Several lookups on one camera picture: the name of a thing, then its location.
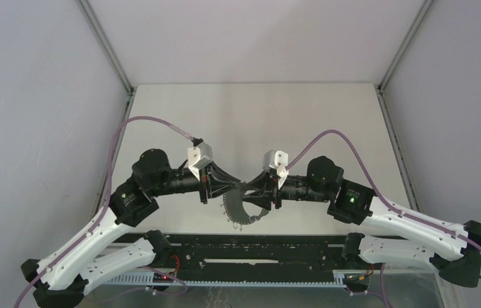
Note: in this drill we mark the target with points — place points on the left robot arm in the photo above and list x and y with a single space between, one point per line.
66 276

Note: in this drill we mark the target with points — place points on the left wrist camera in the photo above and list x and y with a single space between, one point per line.
199 157

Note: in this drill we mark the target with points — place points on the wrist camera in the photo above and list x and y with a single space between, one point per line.
199 157
276 160

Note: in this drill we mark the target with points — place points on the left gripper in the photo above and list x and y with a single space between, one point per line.
210 182

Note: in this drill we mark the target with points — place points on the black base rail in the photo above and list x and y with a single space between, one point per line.
260 259

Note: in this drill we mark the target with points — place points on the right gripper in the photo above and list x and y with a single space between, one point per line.
271 194

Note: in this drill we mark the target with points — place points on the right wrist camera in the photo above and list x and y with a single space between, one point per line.
276 160

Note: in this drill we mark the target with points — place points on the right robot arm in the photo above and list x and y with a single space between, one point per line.
450 249

